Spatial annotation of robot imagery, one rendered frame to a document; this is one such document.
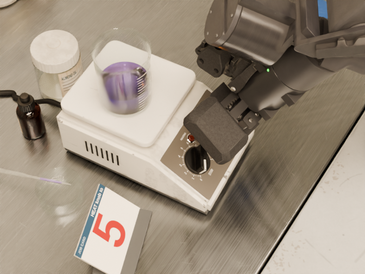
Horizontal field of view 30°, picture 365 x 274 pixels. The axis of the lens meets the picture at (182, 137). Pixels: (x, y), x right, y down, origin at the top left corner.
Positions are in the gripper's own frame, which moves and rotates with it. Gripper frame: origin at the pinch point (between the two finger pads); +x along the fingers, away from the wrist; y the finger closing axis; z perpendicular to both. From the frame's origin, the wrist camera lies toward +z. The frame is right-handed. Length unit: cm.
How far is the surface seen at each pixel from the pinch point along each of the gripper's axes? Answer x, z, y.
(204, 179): 4.0, -4.0, 6.3
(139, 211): 9.7, -2.2, 12.2
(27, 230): 15.2, 4.7, 21.6
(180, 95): 2.9, 4.8, 2.1
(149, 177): 7.4, 0.1, 9.7
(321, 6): 5.9, 0.7, -29.1
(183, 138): 4.0, 0.9, 4.9
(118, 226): 9.0, -1.7, 15.8
